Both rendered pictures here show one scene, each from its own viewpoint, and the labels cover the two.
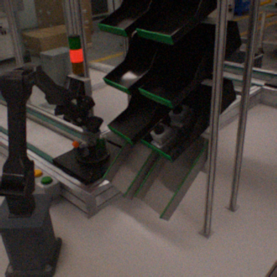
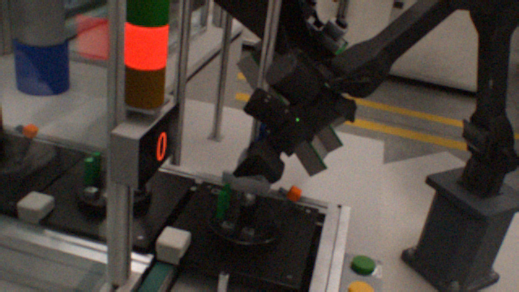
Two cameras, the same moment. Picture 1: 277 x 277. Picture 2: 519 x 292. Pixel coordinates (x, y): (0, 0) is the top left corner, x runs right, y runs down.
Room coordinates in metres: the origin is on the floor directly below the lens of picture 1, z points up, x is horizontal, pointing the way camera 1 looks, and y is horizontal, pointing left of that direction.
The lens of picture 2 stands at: (1.62, 0.82, 1.53)
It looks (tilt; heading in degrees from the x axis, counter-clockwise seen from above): 27 degrees down; 235
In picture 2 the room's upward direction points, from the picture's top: 9 degrees clockwise
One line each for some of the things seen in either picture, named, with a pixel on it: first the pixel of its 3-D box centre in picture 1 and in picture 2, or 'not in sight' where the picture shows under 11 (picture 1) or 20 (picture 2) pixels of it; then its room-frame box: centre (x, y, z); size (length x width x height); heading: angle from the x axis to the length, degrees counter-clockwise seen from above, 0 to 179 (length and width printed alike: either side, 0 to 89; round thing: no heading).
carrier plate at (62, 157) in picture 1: (93, 159); (244, 231); (1.17, 0.19, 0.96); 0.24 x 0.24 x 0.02; 45
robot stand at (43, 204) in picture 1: (29, 235); (463, 229); (0.76, 0.35, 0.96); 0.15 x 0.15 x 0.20; 89
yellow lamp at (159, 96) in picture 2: (78, 66); (144, 82); (1.39, 0.24, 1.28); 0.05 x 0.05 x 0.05
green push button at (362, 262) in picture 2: (46, 180); (362, 266); (1.03, 0.35, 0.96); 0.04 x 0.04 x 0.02
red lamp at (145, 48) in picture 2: (76, 55); (146, 43); (1.39, 0.24, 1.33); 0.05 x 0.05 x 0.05
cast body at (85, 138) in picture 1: (91, 130); (247, 168); (1.18, 0.18, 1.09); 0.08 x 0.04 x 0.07; 136
